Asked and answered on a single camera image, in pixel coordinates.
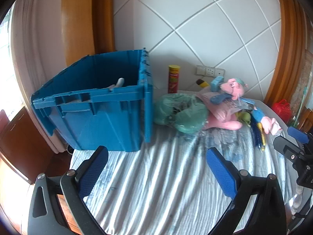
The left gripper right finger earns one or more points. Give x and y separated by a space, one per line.
268 215

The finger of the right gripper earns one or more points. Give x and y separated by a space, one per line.
287 148
298 135

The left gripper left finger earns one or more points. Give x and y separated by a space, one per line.
46 215

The grey fluffy bunny keychain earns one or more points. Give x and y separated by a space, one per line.
118 84

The pink pig plush blue shirt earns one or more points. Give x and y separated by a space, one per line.
269 125

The red plastic bag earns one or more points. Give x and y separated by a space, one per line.
283 110

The dark blue furry item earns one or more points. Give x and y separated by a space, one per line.
256 133

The green ball toy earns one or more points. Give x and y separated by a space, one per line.
244 117

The dark wooden nightstand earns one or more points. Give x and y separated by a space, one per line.
26 151

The large pink plush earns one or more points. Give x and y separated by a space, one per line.
232 124

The pink pig plush teal hat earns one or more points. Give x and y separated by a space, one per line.
235 87

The teal small box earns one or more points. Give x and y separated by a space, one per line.
216 83

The striped bed sheet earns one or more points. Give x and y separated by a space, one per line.
167 187

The teal cushion in plastic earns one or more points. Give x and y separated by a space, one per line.
184 112

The yellow black toy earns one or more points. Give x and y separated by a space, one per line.
202 83

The blue plastic storage crate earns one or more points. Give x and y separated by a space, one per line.
76 104

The red yellow chips can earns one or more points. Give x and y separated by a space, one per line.
173 78

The white curtain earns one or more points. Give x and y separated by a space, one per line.
27 62

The white wall sockets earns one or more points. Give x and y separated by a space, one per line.
209 71

